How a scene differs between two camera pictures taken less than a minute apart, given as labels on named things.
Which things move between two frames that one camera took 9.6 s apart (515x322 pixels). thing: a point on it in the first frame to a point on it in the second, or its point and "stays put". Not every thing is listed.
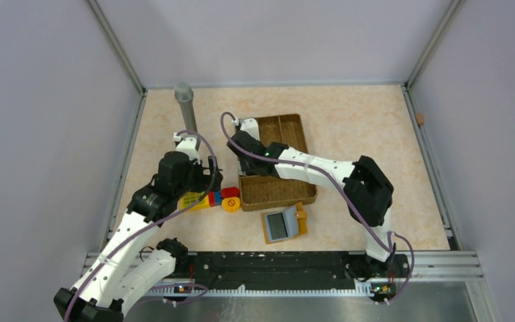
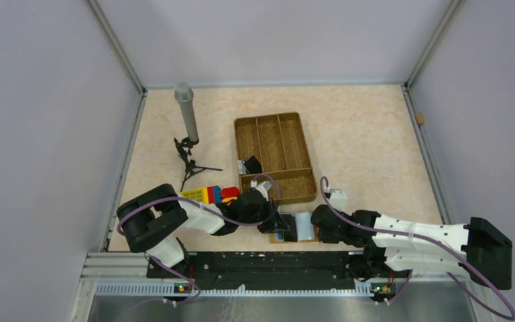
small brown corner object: (420, 118) stays put
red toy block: (211, 198) stays put
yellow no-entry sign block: (231, 204) stays put
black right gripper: (245, 169) to (326, 238)
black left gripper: (206, 182) to (274, 225)
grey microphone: (184, 92) stays put
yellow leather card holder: (296, 221) to (307, 231)
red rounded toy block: (230, 192) stays put
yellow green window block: (191, 200) stays put
